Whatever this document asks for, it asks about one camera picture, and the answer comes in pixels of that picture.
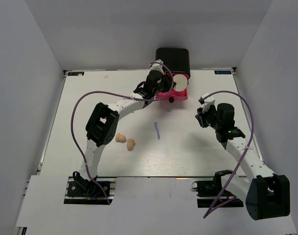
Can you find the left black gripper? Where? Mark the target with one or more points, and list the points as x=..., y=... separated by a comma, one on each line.
x=168, y=82

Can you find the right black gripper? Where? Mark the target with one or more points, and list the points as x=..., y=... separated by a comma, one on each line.
x=201, y=115

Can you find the round beige powder puff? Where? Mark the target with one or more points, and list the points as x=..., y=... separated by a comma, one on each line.
x=181, y=82

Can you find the black drawer organizer cabinet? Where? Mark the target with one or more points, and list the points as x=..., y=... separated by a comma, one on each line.
x=176, y=59

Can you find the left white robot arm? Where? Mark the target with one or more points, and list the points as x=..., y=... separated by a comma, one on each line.
x=102, y=124

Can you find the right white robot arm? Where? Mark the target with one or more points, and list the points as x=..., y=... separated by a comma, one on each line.
x=264, y=193

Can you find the beige makeup sponge left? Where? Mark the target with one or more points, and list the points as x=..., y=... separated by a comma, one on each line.
x=120, y=138

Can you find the beige makeup sponge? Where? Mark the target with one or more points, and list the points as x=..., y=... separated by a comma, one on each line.
x=130, y=144
x=120, y=138

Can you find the beige makeup sponge right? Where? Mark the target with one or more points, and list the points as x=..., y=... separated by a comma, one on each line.
x=130, y=144

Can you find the purple eyebrow razor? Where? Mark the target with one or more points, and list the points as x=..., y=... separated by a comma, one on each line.
x=157, y=130

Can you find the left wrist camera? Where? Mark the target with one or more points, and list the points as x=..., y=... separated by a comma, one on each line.
x=157, y=66

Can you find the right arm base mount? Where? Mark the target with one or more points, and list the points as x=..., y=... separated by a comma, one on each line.
x=207, y=190

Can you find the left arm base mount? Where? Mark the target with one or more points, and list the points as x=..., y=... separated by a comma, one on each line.
x=86, y=192

